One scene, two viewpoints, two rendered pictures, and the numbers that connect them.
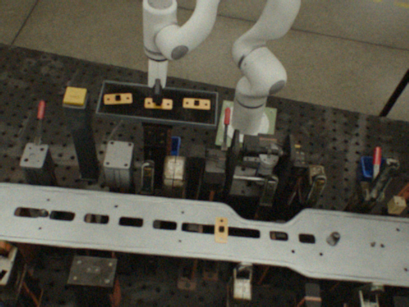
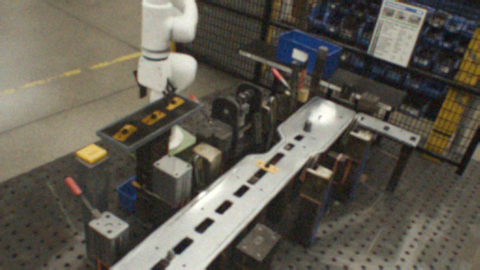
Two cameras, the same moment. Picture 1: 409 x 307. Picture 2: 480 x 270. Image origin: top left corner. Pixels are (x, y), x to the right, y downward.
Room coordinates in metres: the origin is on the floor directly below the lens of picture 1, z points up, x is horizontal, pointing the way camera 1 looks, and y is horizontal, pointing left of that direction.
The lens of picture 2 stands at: (0.06, 1.03, 1.92)
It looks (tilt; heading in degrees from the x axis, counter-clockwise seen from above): 33 degrees down; 302
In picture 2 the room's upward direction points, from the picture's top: 9 degrees clockwise
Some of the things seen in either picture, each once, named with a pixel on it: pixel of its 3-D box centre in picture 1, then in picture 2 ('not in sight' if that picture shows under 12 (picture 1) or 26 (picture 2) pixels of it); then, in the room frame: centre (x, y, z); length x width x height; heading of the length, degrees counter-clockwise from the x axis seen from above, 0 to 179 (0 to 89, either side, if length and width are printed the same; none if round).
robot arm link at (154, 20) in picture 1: (160, 23); (157, 23); (0.95, 0.17, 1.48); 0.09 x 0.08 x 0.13; 37
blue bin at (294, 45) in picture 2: not in sight; (307, 52); (0.99, -0.96, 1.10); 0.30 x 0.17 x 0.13; 178
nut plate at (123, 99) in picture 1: (117, 98); (125, 131); (0.94, 0.30, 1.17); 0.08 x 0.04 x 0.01; 107
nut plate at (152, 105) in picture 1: (158, 102); (154, 116); (0.95, 0.17, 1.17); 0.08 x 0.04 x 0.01; 98
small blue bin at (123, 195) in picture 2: (165, 152); (134, 195); (1.06, 0.16, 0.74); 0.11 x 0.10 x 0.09; 95
